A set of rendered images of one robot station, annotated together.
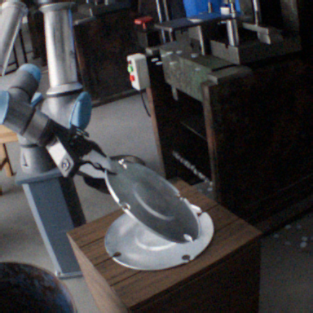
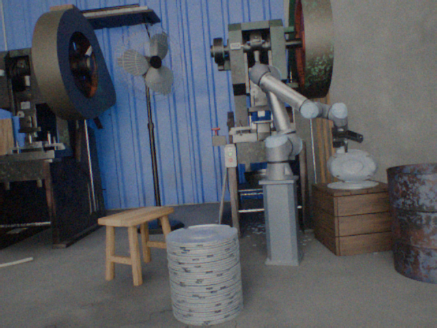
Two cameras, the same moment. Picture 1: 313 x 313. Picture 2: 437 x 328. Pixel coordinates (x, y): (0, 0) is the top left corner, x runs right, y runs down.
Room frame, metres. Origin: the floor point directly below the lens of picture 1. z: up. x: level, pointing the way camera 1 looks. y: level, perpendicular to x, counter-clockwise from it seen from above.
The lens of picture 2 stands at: (0.74, 2.39, 0.70)
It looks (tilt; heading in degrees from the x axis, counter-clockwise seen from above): 5 degrees down; 294
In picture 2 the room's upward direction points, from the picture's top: 5 degrees counter-clockwise
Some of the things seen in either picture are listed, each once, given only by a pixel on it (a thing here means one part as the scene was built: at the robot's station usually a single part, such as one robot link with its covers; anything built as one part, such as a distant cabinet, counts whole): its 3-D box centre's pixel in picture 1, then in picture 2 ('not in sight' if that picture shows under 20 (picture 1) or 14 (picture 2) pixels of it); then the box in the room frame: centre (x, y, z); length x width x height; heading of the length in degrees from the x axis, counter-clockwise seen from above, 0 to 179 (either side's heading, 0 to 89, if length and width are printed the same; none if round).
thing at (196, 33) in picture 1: (196, 35); (263, 130); (1.53, -0.21, 0.72); 0.25 x 0.14 x 0.14; 110
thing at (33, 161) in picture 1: (38, 149); (278, 169); (1.29, 0.38, 0.50); 0.15 x 0.15 x 0.10
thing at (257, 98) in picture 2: not in sight; (259, 86); (1.58, -0.34, 1.04); 0.17 x 0.15 x 0.30; 110
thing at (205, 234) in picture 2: not in sight; (201, 234); (1.44, 1.03, 0.32); 0.29 x 0.29 x 0.01
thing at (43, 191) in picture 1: (59, 217); (281, 219); (1.29, 0.38, 0.23); 0.19 x 0.19 x 0.45; 4
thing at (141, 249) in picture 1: (158, 234); (352, 184); (0.94, 0.03, 0.35); 0.29 x 0.29 x 0.01
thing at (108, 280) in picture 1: (168, 279); (354, 214); (0.94, 0.03, 0.18); 0.40 x 0.38 x 0.35; 117
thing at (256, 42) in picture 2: not in sight; (257, 55); (1.59, -0.38, 1.27); 0.21 x 0.12 x 0.34; 110
